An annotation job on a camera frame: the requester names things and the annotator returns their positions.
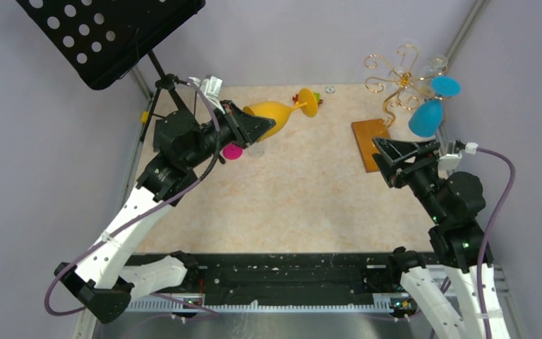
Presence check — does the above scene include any colourful toy train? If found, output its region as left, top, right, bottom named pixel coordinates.
left=292, top=93, right=323, bottom=105

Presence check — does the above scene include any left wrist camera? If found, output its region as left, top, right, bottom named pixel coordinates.
left=200, top=75, right=222, bottom=109

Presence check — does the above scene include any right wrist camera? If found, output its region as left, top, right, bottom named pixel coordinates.
left=438, top=141, right=478, bottom=172

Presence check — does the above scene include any gold wine glass rack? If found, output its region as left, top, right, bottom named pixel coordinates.
left=351, top=54, right=430, bottom=173

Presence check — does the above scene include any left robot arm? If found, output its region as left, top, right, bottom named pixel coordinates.
left=56, top=100, right=279, bottom=324

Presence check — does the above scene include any yellow wine glass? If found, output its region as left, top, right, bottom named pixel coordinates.
left=243, top=88, right=318, bottom=142

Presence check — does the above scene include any blue wine glass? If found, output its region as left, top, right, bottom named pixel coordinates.
left=408, top=76, right=462, bottom=138

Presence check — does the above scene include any black perforated music stand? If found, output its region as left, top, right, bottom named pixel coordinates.
left=15, top=0, right=218, bottom=143

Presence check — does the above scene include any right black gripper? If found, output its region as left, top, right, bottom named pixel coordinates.
left=371, top=136, right=447, bottom=222

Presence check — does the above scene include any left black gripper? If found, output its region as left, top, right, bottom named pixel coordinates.
left=186, top=99, right=276, bottom=168

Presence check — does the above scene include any pink wine glass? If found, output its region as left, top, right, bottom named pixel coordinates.
left=222, top=144, right=243, bottom=160

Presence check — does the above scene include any aluminium frame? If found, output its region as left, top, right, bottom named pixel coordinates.
left=71, top=264, right=524, bottom=339

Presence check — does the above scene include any clear wine glass front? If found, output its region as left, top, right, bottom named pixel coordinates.
left=246, top=142, right=266, bottom=158

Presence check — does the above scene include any clear wine glass right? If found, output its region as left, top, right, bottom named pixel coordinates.
left=420, top=54, right=449, bottom=83

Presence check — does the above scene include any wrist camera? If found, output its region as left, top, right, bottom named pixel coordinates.
left=438, top=141, right=478, bottom=172
left=200, top=75, right=222, bottom=109

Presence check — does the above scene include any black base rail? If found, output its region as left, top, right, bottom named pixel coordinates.
left=126, top=251, right=440, bottom=308

